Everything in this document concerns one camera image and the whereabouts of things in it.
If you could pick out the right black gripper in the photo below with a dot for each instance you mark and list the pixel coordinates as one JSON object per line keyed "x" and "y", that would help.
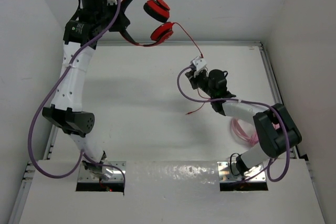
{"x": 193, "y": 78}

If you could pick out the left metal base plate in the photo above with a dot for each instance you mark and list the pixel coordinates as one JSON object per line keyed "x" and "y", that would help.
{"x": 91, "y": 173}

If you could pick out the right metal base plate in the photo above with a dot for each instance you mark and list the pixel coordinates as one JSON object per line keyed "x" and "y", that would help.
{"x": 228, "y": 173}

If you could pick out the metal base plate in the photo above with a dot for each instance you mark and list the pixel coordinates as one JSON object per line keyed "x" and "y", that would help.
{"x": 91, "y": 173}
{"x": 228, "y": 173}

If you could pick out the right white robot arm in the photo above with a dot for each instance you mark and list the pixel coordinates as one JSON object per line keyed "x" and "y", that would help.
{"x": 276, "y": 131}

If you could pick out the aluminium table frame rail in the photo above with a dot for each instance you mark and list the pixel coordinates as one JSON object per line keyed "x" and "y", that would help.
{"x": 154, "y": 141}

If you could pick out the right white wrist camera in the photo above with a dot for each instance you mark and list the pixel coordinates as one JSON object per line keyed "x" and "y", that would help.
{"x": 198, "y": 64}

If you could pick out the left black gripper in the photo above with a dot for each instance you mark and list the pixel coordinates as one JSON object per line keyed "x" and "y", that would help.
{"x": 121, "y": 23}

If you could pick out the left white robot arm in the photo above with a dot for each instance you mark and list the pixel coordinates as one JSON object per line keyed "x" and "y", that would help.
{"x": 65, "y": 111}

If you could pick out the pink headphones with cable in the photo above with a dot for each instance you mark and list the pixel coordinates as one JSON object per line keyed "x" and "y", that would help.
{"x": 241, "y": 134}

